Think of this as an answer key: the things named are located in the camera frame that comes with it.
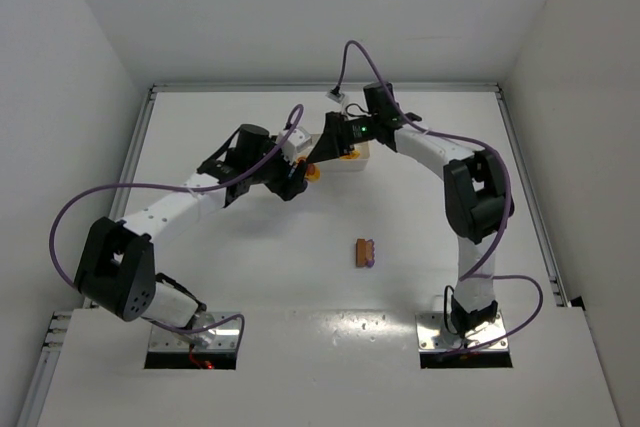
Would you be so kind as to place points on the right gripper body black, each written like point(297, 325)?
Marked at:
point(335, 135)

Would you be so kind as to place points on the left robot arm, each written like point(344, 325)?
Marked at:
point(117, 266)

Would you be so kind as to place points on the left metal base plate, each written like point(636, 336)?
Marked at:
point(221, 339)

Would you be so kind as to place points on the back aluminium frame rail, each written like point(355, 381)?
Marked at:
point(322, 87)

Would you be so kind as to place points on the white three-compartment tray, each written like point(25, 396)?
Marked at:
point(342, 166)

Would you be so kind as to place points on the yellow oval orange-pattern lego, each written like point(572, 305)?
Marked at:
point(312, 173)

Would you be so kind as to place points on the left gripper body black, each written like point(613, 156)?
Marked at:
point(282, 183)

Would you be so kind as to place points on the brown lego brick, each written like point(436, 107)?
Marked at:
point(361, 256)

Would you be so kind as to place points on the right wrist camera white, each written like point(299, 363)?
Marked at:
point(337, 96)

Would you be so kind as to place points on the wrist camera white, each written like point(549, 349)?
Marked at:
point(337, 96)
point(299, 141)

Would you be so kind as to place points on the purple crown lego brick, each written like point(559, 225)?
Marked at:
point(369, 253)

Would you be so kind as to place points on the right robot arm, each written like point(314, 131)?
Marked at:
point(477, 191)

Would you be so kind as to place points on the metal base plate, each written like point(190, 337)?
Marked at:
point(221, 339)
point(488, 337)

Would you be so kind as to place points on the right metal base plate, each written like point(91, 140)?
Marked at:
point(488, 337)

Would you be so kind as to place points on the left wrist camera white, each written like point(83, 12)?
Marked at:
point(299, 141)

